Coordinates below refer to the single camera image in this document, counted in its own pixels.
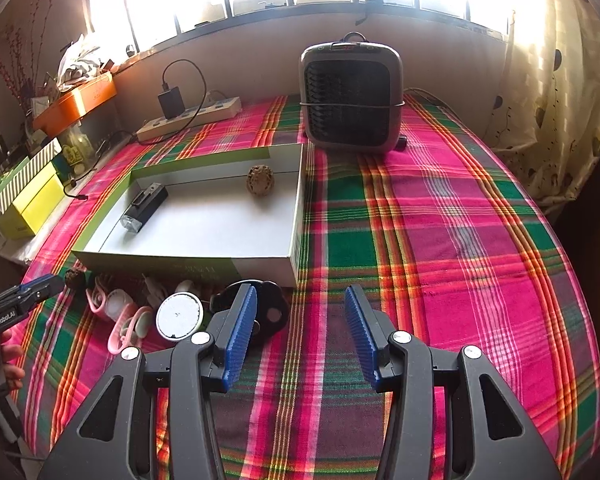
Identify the black charger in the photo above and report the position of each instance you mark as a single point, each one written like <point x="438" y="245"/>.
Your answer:
<point x="172" y="102"/>

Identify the red twig decoration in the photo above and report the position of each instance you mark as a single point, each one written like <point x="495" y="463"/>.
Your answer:
<point x="17" y="60"/>

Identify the orange box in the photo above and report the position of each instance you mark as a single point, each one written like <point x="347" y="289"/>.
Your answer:
<point x="75" y="103"/>

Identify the patterned cream curtain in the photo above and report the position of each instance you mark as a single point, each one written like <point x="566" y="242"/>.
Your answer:
<point x="550" y="100"/>

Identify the large brown walnut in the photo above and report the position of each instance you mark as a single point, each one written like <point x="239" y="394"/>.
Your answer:
<point x="257" y="178"/>

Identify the glass jar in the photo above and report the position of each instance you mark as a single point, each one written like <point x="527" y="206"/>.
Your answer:
<point x="75" y="146"/>

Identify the white plastic adapter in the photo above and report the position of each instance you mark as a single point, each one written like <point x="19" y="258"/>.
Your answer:
<point x="185" y="287"/>

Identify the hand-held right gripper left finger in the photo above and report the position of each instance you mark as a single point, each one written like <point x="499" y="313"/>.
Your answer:
<point x="242" y="330"/>

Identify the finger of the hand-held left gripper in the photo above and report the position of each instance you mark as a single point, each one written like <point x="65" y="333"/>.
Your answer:
<point x="47" y="292"/>
<point x="34" y="285"/>

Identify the beige power strip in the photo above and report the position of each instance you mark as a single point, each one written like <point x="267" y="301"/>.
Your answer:
<point x="200" y="112"/>

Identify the crumpled white bag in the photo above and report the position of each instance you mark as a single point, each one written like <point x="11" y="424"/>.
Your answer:
<point x="77" y="60"/>

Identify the black rectangular device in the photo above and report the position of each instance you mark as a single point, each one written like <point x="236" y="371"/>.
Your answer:
<point x="141" y="206"/>

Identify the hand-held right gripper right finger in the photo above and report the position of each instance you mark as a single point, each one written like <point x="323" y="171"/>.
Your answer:
<point x="359" y="330"/>

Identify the pink plastic clip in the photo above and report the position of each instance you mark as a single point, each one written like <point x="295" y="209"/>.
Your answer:
<point x="97" y="294"/>
<point x="127" y="334"/>

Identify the striped box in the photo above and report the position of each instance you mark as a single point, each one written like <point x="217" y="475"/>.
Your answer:
<point x="27" y="175"/>

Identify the black window latch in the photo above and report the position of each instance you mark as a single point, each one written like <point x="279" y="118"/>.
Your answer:
<point x="375" y="1"/>

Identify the white cardboard box tray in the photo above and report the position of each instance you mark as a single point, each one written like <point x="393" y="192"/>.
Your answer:
<point x="215" y="225"/>

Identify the small dark walnut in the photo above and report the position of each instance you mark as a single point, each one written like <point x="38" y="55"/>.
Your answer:
<point x="74" y="278"/>

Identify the green spool with white top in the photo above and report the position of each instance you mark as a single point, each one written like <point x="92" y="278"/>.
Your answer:
<point x="178" y="317"/>

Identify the grey portable heater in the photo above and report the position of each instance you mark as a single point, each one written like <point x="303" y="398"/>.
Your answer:
<point x="350" y="105"/>

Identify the black oval device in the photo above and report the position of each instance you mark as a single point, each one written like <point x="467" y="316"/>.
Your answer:
<point x="269" y="310"/>

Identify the yellow-green box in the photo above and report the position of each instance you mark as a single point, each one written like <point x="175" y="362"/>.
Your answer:
<point x="32" y="207"/>

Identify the plaid blanket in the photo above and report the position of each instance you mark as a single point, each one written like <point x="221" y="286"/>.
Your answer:
<point x="430" y="235"/>

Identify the person's left hand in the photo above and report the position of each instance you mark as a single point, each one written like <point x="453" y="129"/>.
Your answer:
<point x="7" y="357"/>

